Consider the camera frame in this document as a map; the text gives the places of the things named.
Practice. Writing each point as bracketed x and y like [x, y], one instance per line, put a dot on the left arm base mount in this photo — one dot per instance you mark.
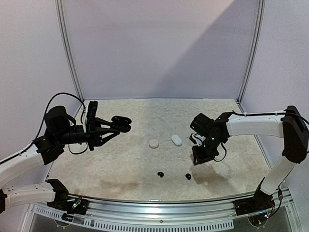
[71, 205]

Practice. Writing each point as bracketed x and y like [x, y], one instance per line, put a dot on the white earbud charging case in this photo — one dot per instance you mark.
[176, 140]

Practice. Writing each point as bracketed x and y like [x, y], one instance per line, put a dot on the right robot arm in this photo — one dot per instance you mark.
[287, 124]

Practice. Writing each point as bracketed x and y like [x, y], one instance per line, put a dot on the right aluminium frame post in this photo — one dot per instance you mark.
[253, 49]

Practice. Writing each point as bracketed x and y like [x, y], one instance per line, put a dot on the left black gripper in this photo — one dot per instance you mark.
[93, 132]

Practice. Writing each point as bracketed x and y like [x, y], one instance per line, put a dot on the aluminium frame post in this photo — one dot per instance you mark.
[67, 49]
[253, 49]

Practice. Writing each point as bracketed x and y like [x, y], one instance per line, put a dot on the black earbud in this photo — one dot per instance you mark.
[188, 176]
[160, 174]

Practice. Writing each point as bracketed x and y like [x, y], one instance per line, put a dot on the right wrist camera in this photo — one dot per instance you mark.
[196, 139]

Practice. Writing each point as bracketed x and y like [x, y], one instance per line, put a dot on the black earbud charging case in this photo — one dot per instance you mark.
[121, 123]

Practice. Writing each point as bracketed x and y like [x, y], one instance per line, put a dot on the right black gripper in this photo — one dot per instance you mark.
[203, 154]

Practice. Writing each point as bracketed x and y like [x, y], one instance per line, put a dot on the left aluminium frame post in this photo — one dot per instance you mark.
[67, 49]

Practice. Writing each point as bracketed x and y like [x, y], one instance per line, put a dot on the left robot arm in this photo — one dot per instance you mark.
[61, 131]

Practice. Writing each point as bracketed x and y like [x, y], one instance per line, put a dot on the aluminium front rail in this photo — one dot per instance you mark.
[214, 215]

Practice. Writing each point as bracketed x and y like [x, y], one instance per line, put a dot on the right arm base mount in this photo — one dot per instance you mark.
[259, 202]

